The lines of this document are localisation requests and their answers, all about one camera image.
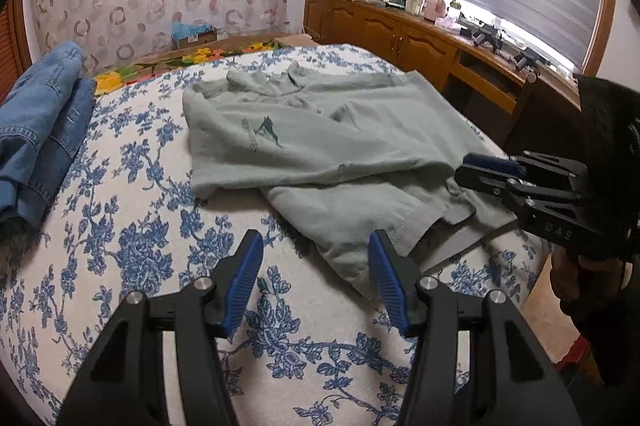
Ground wooden louvre door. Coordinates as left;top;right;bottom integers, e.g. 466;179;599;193
0;0;31;101

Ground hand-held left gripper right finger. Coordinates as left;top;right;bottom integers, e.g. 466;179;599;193
368;230;583;426

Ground cardboard box with blue wrap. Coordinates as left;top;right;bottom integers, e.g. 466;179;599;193
171;22;218;51

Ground person's right hand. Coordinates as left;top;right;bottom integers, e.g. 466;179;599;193
549;255;584;320

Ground blue denim garment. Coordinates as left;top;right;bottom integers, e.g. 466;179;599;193
0;42;98;227

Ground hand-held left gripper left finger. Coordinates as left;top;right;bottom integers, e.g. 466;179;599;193
56;230;264;426

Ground black device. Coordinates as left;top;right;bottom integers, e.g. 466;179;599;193
472;23;503;51
512;48;540;75

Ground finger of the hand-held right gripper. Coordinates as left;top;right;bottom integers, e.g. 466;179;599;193
454;170;582;213
461;152;587;187

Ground person's right forearm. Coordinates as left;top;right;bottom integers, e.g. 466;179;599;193
570;256;640;389

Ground wooden cabinet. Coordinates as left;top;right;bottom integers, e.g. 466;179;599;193
302;0;538;117

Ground grey-green pants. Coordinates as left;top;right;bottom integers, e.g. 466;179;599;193
181;60;518;301

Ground blue floral bed sheet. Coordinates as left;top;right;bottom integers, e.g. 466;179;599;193
0;43;551;426

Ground flower-print blanket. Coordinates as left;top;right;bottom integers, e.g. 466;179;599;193
92;36;321;95

